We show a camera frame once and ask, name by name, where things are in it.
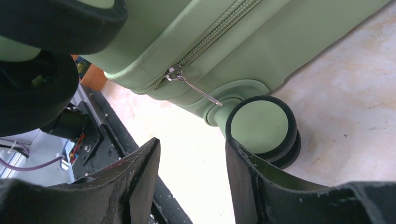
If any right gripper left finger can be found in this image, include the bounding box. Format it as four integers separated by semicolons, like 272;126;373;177
0;138;161;224

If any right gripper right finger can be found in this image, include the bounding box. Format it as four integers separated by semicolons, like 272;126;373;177
225;138;396;224

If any silver zipper pull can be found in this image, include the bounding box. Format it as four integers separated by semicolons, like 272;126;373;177
165;64;223;106

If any green suitcase blue lining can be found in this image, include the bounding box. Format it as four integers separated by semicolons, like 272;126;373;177
0;0;388;169

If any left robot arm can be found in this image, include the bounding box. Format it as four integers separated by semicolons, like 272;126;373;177
40;109;89;142

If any orange wooden tray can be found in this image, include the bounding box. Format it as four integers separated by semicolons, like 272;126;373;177
71;55;107;91

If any patterned item in tray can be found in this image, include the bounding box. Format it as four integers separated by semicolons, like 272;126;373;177
75;56;91;79

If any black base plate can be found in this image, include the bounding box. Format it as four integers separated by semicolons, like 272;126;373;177
72;85;192;224

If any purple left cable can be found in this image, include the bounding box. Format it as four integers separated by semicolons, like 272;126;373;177
0;137;67;173

